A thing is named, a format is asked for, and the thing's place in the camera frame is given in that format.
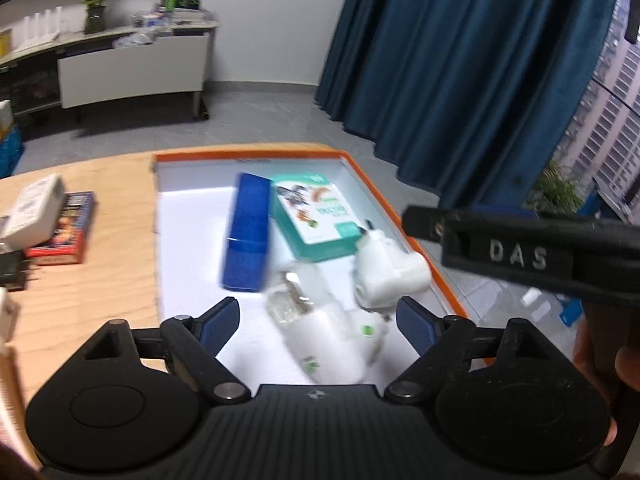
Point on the blue bottle pack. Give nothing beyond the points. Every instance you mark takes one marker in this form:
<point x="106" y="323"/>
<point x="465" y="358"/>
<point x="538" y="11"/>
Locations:
<point x="10" y="152"/>

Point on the white router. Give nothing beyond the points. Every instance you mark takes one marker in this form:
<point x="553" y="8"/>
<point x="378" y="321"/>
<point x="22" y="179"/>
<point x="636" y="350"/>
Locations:
<point x="37" y="27"/>

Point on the green white bandage box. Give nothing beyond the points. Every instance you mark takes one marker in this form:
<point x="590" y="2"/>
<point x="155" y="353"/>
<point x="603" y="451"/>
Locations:
<point x="315" y="215"/>

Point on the blue plastic box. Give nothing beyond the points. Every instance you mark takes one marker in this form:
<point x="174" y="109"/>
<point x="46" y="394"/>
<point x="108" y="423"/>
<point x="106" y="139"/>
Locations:
<point x="247" y="230"/>

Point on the person's right hand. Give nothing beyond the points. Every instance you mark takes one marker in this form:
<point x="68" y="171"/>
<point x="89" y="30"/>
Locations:
<point x="582" y="350"/>

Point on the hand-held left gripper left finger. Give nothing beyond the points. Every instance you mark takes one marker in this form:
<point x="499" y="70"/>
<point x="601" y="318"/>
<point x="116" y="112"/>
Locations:
<point x="222" y="321"/>

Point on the clear plastic case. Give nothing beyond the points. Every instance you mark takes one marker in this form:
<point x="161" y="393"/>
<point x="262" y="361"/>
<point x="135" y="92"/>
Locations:
<point x="150" y="20"/>

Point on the white television cabinet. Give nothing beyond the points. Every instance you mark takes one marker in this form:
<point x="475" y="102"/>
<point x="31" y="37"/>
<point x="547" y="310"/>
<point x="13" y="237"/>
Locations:
<point x="130" y="72"/>

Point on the white cardboard packet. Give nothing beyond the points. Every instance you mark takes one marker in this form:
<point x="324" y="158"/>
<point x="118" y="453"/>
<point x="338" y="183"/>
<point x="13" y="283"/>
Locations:
<point x="35" y="205"/>

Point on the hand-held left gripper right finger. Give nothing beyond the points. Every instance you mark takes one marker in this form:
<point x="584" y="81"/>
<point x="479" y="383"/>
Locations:
<point x="415" y="326"/>

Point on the yellow box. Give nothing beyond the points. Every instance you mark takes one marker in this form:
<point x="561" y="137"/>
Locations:
<point x="5" y="42"/>

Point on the clear plastic bag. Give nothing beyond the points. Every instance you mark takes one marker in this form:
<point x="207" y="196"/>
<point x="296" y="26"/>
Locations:
<point x="132" y="40"/>

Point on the dark hanging clothes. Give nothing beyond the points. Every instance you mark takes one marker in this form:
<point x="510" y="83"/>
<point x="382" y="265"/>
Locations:
<point x="631" y="0"/>

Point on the taped white carton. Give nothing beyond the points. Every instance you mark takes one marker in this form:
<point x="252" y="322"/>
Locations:
<point x="5" y="117"/>

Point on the small black device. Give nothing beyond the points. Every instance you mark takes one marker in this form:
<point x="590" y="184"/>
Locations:
<point x="12" y="270"/>

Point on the balcony potted plant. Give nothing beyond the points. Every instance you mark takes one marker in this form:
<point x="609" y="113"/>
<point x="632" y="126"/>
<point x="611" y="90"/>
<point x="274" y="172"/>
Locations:
<point x="555" y="190"/>

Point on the dark printed card box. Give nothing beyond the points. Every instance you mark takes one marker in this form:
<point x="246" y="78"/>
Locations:
<point x="65" y="230"/>

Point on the white box with orange rim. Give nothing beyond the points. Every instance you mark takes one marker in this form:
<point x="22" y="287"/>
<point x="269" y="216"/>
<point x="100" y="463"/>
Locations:
<point x="195" y="240"/>

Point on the white mosquito repellent heater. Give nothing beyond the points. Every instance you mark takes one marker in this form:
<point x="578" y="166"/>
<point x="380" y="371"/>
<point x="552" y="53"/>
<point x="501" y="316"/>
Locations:
<point x="390" y="270"/>

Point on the clear bubble-wrapped bottle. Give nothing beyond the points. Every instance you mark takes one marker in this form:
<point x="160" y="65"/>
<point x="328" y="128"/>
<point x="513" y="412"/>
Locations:
<point x="330" y="340"/>

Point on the blue curtain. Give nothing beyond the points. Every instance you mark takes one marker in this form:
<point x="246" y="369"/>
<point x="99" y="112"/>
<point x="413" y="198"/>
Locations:
<point x="450" y="60"/>

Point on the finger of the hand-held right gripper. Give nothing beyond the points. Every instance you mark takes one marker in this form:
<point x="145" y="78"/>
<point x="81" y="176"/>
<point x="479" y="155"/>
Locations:
<point x="422" y="222"/>

